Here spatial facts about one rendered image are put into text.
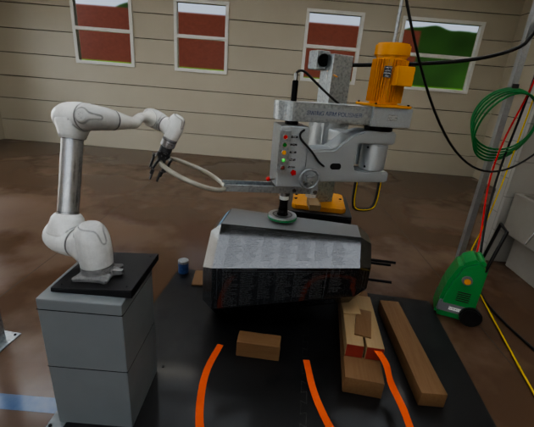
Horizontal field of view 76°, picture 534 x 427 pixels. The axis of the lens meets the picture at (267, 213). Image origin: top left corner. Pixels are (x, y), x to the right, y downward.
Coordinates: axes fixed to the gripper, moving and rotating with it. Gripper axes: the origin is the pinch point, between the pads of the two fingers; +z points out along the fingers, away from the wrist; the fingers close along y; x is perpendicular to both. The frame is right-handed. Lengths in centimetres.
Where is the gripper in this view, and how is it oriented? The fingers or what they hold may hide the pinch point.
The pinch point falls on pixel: (154, 175)
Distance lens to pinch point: 234.5
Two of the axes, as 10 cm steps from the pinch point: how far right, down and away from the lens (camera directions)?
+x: -4.3, -4.4, 7.8
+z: -4.5, 8.6, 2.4
